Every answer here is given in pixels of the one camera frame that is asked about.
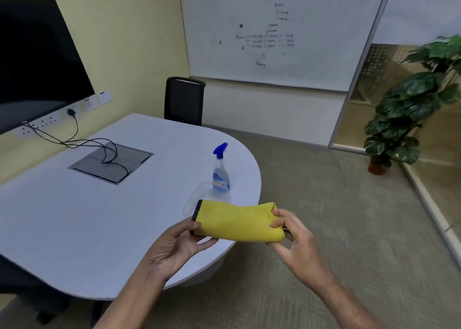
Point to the person's left hand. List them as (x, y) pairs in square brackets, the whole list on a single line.
[(172, 247)]

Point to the person's right hand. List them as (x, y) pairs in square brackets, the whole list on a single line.
[(301, 247)]

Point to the person's right thumb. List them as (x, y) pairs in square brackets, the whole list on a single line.
[(281, 215)]

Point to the person's left thumb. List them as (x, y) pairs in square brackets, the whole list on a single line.
[(191, 225)]

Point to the yellow microfiber cloth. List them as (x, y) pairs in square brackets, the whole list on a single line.
[(238, 221)]

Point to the person's left forearm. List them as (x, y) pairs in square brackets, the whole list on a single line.
[(131, 300)]

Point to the person's right forearm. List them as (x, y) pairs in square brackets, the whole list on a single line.
[(344, 305)]

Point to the clear plastic tray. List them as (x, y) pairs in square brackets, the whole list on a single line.
[(197, 199)]

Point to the clear spray bottle blue nozzle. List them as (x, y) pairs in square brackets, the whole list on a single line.
[(220, 170)]

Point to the white round-ended table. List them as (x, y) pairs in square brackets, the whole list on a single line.
[(119, 202)]

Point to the black office chair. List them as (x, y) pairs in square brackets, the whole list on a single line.
[(184, 101)]

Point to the black power plug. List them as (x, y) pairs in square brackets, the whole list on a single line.
[(71, 112)]

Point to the green potted plant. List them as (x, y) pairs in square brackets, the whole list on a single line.
[(410, 101)]

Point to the white whiteboard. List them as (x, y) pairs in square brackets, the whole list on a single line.
[(279, 29)]

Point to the white wall socket strip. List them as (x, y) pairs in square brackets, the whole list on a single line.
[(64, 114)]

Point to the black wall monitor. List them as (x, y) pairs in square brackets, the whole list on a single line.
[(38, 62)]

